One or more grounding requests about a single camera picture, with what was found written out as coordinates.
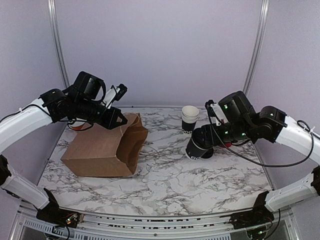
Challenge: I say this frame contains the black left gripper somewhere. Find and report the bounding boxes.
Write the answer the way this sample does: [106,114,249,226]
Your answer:
[73,96,127,129]

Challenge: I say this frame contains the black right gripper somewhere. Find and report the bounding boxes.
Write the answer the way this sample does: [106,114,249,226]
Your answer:
[196,121,254,148]

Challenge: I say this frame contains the single black paper cup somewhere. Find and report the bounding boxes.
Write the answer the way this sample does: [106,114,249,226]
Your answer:
[185,137,210,160]

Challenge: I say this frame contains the brown paper bag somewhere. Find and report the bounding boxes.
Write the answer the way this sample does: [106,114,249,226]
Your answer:
[61,112,148,178]

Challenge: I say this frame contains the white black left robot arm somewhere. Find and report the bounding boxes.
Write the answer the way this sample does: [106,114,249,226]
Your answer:
[0,71,128,228]

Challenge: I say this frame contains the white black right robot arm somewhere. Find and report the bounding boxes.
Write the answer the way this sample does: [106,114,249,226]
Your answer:
[185,90,320,229]

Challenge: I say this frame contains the red ribbed plastic cup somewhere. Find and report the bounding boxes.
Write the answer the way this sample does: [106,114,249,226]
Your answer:
[220,142,233,148]

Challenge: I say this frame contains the stack of black paper cups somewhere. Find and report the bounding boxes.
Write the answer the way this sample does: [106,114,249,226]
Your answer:
[181,105,200,134]

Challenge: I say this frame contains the orange white ceramic bowl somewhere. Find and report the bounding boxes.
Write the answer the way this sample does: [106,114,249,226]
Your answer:
[69,122,85,131]

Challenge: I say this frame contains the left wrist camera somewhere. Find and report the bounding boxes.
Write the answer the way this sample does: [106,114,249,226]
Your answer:
[101,83,128,109]

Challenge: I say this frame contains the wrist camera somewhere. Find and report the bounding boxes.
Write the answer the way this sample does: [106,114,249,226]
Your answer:
[205,99,228,126]
[101,83,128,109]

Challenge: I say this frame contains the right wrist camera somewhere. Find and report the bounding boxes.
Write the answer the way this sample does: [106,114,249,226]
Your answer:
[205,99,228,126]

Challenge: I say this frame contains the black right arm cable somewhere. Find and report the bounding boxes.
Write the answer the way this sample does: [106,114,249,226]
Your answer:
[207,102,320,168]

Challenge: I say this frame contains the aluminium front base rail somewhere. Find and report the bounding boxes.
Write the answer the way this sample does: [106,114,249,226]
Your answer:
[8,201,301,240]

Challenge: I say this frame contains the left aluminium frame post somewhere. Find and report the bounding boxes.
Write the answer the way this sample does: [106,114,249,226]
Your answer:
[47,0,70,88]

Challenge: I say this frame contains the aluminium frame post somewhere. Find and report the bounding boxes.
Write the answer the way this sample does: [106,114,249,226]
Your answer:
[243,0,270,96]
[47,0,70,88]

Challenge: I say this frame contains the right aluminium frame post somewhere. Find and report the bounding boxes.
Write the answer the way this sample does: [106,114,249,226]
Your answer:
[243,0,270,96]

